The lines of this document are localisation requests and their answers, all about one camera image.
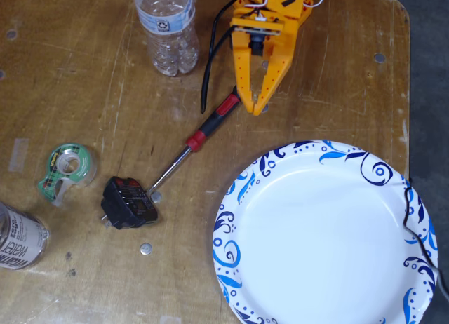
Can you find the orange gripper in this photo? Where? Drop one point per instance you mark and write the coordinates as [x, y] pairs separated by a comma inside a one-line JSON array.
[[243, 71]]

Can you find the clear plastic water bottle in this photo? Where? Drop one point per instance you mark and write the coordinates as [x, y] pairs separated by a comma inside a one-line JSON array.
[[168, 40]]

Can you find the vitaminwater bottle white label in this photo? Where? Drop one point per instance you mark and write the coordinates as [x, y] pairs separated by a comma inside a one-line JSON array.
[[21, 236]]

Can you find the blue patterned paper plate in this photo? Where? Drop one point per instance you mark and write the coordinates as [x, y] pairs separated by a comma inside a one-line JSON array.
[[315, 240]]

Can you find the round metal table rivet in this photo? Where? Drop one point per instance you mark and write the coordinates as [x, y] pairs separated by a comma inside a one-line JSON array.
[[379, 57], [266, 108], [156, 197], [11, 34]]

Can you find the red black screwdriver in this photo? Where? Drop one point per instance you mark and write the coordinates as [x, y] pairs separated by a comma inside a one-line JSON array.
[[210, 122]]

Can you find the black power adapter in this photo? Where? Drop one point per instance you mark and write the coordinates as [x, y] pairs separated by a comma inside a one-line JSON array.
[[129, 204]]

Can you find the green tape dispenser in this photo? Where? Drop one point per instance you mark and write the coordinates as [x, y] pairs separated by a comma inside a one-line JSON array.
[[84, 166]]

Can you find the clear tape strip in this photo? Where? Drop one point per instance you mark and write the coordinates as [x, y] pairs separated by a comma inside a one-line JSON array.
[[18, 155], [170, 320]]

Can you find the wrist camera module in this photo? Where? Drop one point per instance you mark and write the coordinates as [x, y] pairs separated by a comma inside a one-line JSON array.
[[257, 43]]

